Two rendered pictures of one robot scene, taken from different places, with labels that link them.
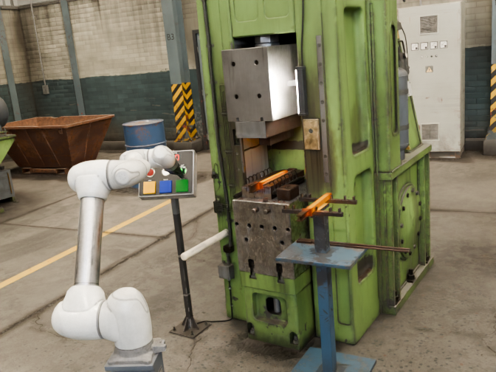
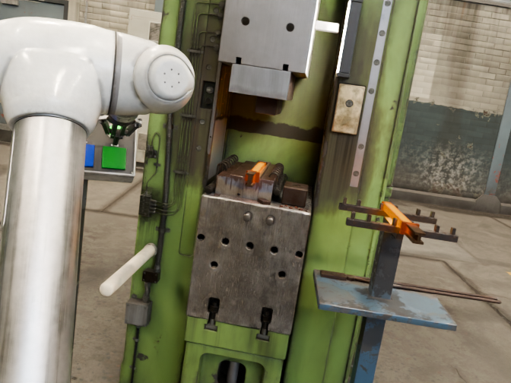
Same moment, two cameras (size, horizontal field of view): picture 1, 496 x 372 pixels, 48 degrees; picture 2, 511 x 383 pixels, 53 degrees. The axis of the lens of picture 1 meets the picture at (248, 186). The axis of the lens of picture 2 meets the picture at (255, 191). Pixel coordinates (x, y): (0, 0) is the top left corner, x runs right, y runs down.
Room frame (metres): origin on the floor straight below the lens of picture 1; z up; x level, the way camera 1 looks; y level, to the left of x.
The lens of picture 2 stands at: (1.54, 0.77, 1.29)
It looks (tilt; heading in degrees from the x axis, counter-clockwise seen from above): 11 degrees down; 332
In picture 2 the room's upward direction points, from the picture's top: 9 degrees clockwise
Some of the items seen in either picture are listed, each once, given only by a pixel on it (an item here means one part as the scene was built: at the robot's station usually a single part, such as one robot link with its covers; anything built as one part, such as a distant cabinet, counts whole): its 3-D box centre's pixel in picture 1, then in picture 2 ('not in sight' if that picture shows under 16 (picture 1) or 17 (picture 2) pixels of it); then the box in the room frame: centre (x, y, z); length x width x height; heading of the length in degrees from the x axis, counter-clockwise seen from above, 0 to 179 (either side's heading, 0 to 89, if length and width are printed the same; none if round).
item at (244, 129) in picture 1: (269, 123); (265, 83); (3.29, -0.16, 1.32); 0.42 x 0.20 x 0.10; 146
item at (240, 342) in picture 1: (265, 342); not in sight; (3.08, -0.02, 0.01); 0.58 x 0.39 x 0.01; 56
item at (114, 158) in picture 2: (181, 186); (113, 158); (3.22, 0.39, 1.01); 0.07 x 0.05 x 0.07; 81
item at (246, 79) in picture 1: (271, 81); (287, 17); (3.27, -0.19, 1.56); 0.42 x 0.39 x 0.40; 146
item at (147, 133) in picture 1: (147, 153); not in sight; (7.79, 1.38, 0.44); 0.59 x 0.59 x 0.88
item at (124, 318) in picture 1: (127, 315); not in sight; (2.06, 0.53, 0.77); 0.18 x 0.16 x 0.22; 82
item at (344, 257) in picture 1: (322, 252); (378, 297); (2.69, -0.35, 0.71); 0.40 x 0.30 x 0.02; 60
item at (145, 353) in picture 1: (139, 346); not in sight; (2.06, 0.50, 0.63); 0.22 x 0.18 x 0.06; 83
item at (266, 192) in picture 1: (274, 182); (251, 177); (3.29, -0.16, 0.96); 0.42 x 0.20 x 0.09; 146
